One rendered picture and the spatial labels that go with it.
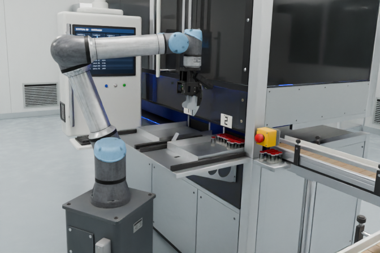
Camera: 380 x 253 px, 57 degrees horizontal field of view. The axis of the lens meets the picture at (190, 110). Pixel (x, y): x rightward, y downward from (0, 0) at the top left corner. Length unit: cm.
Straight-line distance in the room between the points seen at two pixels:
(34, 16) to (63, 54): 552
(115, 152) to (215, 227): 88
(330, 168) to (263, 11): 70
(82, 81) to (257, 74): 73
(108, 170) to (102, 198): 11
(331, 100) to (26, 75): 561
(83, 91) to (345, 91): 139
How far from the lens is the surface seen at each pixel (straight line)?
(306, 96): 184
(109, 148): 131
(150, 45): 128
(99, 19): 225
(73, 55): 126
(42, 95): 685
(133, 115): 238
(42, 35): 680
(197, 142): 182
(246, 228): 178
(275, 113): 168
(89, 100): 141
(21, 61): 675
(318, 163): 154
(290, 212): 199
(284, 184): 187
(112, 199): 137
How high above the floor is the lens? 140
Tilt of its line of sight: 11 degrees down
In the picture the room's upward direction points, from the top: 2 degrees clockwise
